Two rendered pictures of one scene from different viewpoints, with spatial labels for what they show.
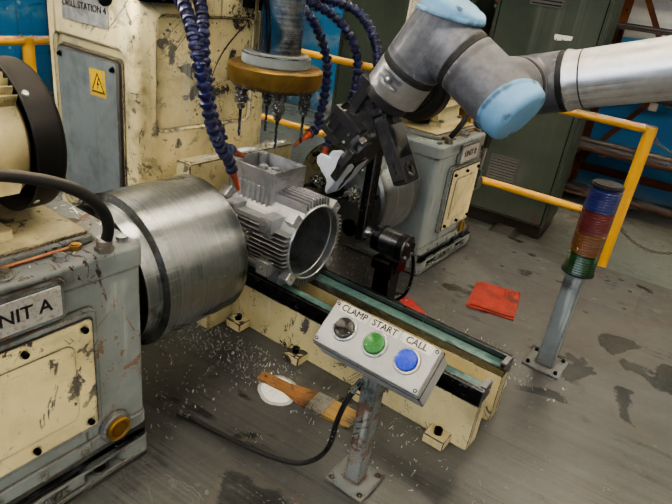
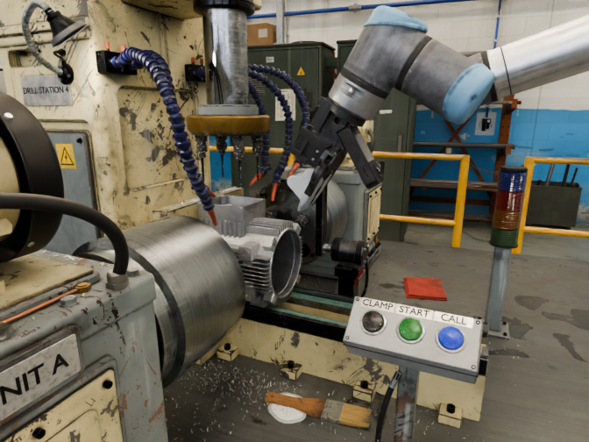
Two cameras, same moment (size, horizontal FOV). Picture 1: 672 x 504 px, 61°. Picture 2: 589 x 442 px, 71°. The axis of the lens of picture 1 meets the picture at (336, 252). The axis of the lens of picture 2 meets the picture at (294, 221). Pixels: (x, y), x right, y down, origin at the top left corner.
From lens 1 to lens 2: 0.28 m
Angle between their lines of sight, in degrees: 13
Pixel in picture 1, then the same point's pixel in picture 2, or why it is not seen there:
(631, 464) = not seen: outside the picture
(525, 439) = (519, 397)
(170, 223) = (171, 256)
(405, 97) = (368, 105)
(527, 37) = not seen: hidden behind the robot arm
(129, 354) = (152, 403)
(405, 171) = (375, 173)
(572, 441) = (555, 388)
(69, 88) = not seen: hidden behind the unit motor
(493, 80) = (454, 68)
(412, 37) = (369, 49)
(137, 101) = (107, 164)
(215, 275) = (220, 302)
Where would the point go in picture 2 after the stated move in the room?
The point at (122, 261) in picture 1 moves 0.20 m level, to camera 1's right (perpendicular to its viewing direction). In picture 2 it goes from (138, 295) to (312, 286)
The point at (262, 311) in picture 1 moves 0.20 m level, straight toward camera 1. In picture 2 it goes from (250, 336) to (268, 393)
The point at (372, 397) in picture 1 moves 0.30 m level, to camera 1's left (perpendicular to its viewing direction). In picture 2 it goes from (413, 388) to (190, 409)
